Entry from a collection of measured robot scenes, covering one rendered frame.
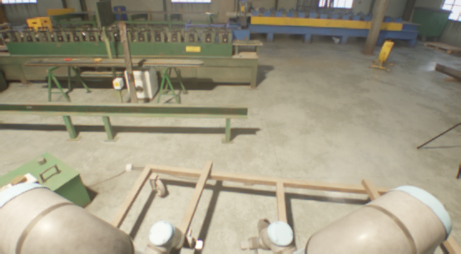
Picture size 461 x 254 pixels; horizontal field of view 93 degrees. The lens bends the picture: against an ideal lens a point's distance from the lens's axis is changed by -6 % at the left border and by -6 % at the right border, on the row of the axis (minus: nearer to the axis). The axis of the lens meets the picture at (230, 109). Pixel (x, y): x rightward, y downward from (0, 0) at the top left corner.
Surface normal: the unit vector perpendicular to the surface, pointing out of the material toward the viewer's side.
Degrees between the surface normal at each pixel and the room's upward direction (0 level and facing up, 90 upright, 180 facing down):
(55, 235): 26
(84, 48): 90
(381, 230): 19
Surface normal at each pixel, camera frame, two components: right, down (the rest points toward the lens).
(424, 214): 0.18, -0.64
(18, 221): -0.15, -0.61
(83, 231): 0.62, -0.68
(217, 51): 0.01, 0.48
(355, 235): -0.57, -0.65
